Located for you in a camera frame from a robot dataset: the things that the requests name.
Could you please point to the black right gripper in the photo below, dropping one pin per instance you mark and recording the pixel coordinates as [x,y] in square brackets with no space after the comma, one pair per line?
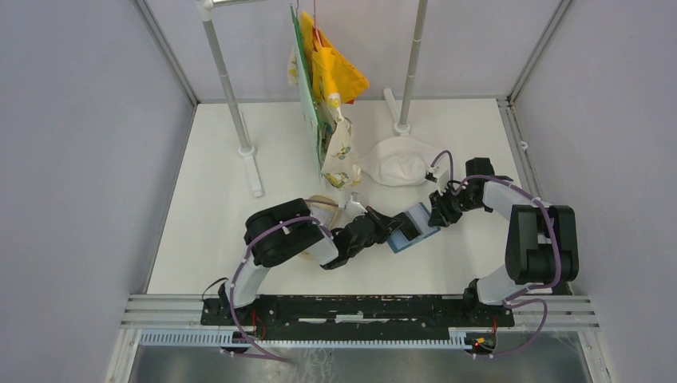
[441,215]

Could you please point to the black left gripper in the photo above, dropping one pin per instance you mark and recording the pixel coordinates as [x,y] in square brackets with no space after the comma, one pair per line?
[386,224]

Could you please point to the blue leather card holder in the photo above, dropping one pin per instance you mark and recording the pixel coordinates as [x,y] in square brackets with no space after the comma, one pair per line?
[414,228]

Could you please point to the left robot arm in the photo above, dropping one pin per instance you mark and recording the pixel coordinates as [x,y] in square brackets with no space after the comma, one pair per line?
[278,234]

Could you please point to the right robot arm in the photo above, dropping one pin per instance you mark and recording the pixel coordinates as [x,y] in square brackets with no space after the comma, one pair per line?
[541,248]

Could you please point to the white crumpled cloth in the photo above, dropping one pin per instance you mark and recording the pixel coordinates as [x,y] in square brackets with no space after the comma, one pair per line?
[398,161]

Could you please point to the beige oval tray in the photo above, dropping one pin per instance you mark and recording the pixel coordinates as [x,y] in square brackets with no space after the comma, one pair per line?
[328,209]

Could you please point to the dinosaur print hanging cloth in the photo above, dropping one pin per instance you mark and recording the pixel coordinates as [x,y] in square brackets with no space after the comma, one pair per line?
[336,132]

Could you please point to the right rack pole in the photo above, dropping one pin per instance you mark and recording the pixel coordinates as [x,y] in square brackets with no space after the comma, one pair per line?
[400,111]

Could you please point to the light green hanging cloth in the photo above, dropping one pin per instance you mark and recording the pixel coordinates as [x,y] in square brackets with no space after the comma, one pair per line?
[309,109]

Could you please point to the yellow hanging cloth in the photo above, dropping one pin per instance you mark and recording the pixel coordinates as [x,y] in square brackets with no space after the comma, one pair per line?
[333,78]

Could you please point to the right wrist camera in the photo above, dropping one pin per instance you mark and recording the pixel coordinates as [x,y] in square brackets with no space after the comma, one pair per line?
[440,176]

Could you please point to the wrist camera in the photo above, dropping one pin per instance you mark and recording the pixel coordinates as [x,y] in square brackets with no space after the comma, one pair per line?
[440,176]
[353,206]

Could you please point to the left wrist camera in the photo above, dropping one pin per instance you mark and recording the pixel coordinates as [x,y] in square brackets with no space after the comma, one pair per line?
[353,206]

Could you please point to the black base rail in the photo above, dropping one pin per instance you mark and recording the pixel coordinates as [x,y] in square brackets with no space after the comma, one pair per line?
[358,318]

